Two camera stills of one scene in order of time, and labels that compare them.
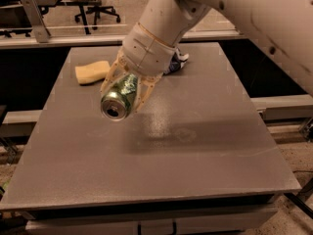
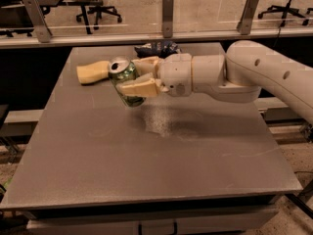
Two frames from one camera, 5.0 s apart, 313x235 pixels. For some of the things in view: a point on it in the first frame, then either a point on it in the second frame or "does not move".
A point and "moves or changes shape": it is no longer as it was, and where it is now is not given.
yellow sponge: (91, 72) does not move
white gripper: (147, 54) → (176, 71)
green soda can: (116, 101) moves or changes shape
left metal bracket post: (36, 20) does not move
